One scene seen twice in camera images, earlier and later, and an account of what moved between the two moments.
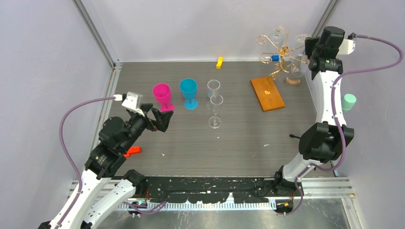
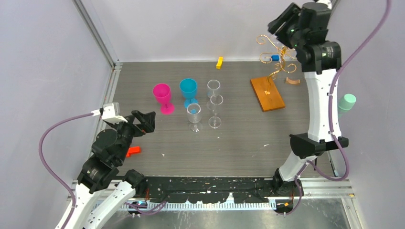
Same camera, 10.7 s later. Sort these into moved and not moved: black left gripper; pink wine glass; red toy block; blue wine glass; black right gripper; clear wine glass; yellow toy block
Moved: black left gripper; black right gripper
Not moved: red toy block; clear wine glass; yellow toy block; pink wine glass; blue wine glass
